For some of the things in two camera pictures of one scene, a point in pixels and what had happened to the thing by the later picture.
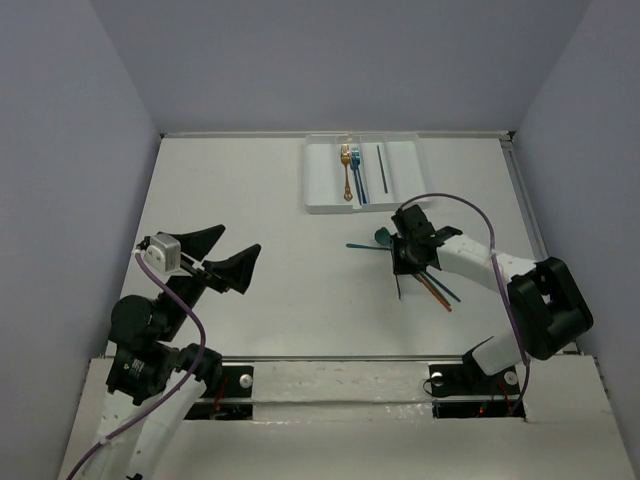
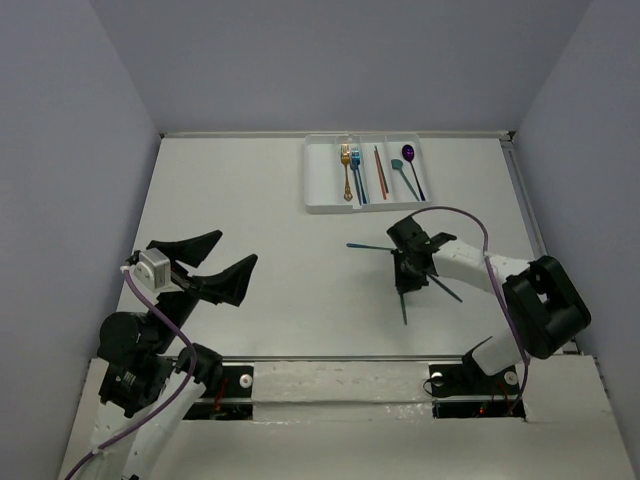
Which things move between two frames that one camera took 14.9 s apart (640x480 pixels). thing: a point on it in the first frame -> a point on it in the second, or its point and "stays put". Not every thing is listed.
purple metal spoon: (382, 236) -> (408, 154)
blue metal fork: (354, 165) stays put
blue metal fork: (355, 162) stays put
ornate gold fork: (345, 151) stays put
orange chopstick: (445, 306) -> (380, 175)
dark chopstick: (382, 169) stays put
